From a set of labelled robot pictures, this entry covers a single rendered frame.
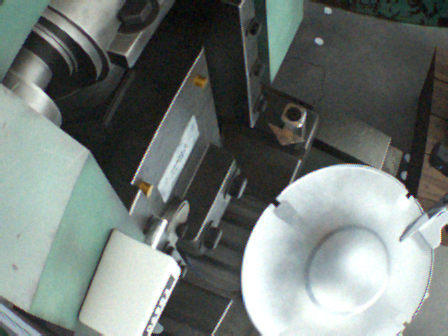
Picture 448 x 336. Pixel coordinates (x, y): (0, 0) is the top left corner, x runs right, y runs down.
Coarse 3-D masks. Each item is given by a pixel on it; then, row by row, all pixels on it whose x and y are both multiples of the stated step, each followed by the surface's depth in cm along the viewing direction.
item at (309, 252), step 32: (288, 192) 101; (320, 192) 101; (352, 192) 102; (384, 192) 102; (256, 224) 99; (288, 224) 100; (320, 224) 100; (352, 224) 100; (384, 224) 101; (256, 256) 98; (288, 256) 99; (320, 256) 98; (352, 256) 98; (384, 256) 99; (416, 256) 100; (256, 288) 97; (288, 288) 97; (320, 288) 97; (352, 288) 97; (384, 288) 98; (416, 288) 98; (256, 320) 96; (288, 320) 96; (320, 320) 96; (352, 320) 96; (384, 320) 97
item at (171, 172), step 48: (144, 48) 66; (192, 48) 66; (144, 96) 65; (192, 96) 70; (96, 144) 64; (144, 144) 64; (192, 144) 77; (144, 192) 65; (192, 192) 83; (240, 192) 86; (192, 240) 81
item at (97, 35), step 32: (64, 0) 40; (96, 0) 42; (128, 0) 44; (160, 0) 45; (64, 32) 41; (96, 32) 43; (128, 32) 44; (96, 64) 45; (128, 64) 46; (64, 96) 53; (96, 96) 57
